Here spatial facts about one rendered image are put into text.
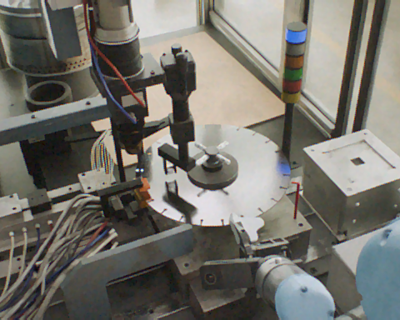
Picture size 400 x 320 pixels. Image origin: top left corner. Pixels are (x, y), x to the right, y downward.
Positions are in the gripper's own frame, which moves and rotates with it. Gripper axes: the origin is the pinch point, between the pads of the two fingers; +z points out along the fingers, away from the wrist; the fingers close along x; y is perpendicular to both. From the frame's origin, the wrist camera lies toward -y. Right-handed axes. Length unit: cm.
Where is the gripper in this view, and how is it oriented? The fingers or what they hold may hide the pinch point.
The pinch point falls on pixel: (233, 251)
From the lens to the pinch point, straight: 112.1
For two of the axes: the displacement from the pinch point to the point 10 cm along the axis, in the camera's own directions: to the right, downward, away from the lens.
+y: 9.7, -1.8, 1.6
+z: -1.8, -0.9, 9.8
